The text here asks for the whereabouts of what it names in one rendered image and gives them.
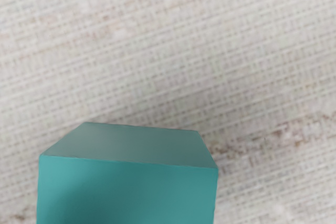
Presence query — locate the teal cube block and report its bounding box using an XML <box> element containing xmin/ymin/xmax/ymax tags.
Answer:
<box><xmin>37</xmin><ymin>121</ymin><xmax>219</xmax><ymax>224</ymax></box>

